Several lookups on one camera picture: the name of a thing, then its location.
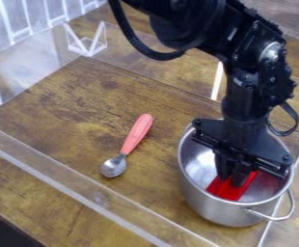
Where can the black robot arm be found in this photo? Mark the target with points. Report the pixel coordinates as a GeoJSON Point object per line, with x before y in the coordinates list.
{"type": "Point", "coordinates": [245, 41]}

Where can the clear acrylic front barrier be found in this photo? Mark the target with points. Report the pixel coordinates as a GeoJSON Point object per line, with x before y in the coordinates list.
{"type": "Point", "coordinates": [128, 214]}

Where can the silver steel pot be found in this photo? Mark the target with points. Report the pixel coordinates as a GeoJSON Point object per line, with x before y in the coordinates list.
{"type": "Point", "coordinates": [265, 201]}

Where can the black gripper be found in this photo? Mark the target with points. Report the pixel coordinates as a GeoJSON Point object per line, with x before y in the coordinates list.
{"type": "Point", "coordinates": [244, 144]}

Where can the spoon with pink handle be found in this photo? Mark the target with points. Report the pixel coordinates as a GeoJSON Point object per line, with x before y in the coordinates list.
{"type": "Point", "coordinates": [114, 166]}

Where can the red rectangular block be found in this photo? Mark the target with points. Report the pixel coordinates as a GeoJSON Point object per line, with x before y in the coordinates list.
{"type": "Point", "coordinates": [224, 190]}

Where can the clear acrylic triangle bracket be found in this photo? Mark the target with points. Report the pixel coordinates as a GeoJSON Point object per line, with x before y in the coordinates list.
{"type": "Point", "coordinates": [86, 46]}

